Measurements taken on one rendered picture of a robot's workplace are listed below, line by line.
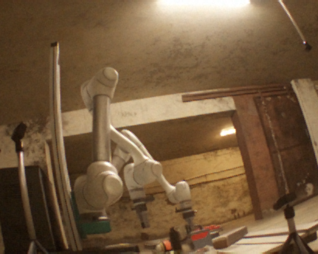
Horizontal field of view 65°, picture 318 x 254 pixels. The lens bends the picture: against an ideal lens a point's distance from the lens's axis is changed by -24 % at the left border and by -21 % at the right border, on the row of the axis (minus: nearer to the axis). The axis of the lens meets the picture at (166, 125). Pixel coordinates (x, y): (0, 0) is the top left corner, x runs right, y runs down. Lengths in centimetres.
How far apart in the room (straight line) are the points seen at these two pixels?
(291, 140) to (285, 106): 87
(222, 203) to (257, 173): 542
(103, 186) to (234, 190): 1043
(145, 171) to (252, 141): 482
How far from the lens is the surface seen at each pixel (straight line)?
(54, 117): 187
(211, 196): 1134
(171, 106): 607
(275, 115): 675
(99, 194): 138
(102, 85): 163
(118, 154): 238
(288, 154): 659
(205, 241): 226
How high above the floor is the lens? 39
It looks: 19 degrees up
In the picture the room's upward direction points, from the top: 13 degrees counter-clockwise
